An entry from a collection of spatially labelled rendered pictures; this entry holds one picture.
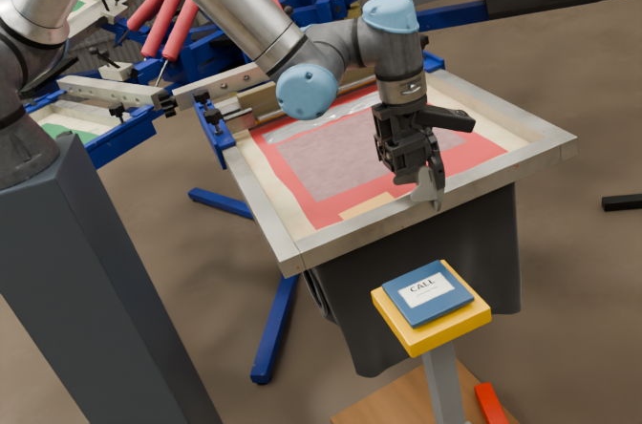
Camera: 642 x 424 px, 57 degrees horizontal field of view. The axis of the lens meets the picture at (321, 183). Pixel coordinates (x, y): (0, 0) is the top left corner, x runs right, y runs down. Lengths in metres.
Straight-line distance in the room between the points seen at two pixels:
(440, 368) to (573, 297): 1.33
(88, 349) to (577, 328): 1.53
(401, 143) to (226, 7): 0.35
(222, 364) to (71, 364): 1.11
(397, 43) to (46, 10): 0.56
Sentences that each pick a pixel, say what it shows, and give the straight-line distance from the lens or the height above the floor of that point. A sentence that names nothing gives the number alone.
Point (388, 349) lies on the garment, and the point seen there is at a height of 0.58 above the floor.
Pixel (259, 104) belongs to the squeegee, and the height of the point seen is 1.02.
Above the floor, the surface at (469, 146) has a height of 0.96.
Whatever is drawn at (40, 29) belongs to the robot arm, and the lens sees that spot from 1.09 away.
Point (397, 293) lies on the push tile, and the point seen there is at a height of 0.97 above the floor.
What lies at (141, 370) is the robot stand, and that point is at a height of 0.77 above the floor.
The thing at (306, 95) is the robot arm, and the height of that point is 1.28.
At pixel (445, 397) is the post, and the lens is 1.02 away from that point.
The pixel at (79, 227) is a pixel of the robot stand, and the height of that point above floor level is 1.10.
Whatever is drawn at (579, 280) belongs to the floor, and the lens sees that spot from 2.32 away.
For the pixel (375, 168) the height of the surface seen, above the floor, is 0.96.
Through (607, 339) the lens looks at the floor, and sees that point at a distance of 2.13.
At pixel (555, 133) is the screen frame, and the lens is 1.18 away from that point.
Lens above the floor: 1.57
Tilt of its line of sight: 31 degrees down
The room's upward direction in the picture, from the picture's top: 15 degrees counter-clockwise
